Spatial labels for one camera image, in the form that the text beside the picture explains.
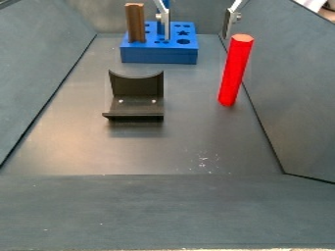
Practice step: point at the brown notched block peg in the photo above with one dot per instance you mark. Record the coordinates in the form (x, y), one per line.
(135, 22)

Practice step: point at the blue shape-sorting board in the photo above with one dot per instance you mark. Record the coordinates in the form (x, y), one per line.
(179, 50)

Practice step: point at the red hexagonal peg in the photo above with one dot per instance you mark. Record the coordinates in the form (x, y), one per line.
(235, 65)

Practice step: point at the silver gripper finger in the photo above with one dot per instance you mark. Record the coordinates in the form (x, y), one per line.
(166, 16)
(232, 16)

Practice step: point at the black curved holder stand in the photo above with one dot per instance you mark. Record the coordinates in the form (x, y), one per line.
(138, 97)

